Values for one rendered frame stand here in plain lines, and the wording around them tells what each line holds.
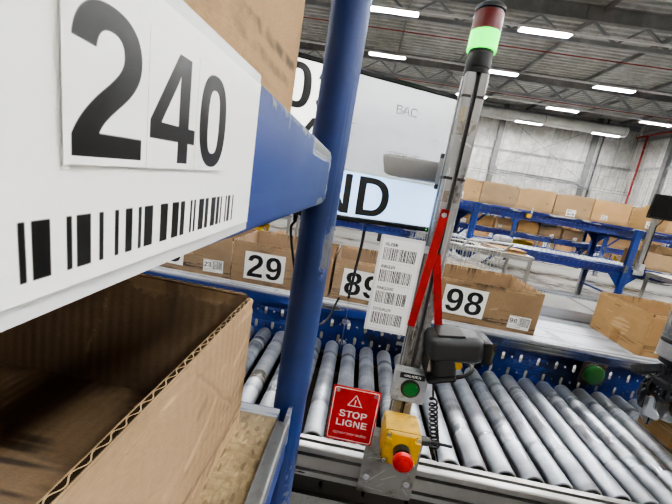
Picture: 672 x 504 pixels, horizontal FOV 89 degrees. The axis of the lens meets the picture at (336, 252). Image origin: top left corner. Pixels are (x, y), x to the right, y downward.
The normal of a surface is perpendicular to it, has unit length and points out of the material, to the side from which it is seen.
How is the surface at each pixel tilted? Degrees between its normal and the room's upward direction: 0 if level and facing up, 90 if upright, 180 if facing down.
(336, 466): 90
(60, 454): 1
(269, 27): 91
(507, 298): 90
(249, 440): 0
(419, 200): 86
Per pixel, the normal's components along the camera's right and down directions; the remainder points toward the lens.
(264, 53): 0.98, 0.19
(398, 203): 0.27, 0.17
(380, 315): -0.08, 0.18
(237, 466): 0.16, -0.97
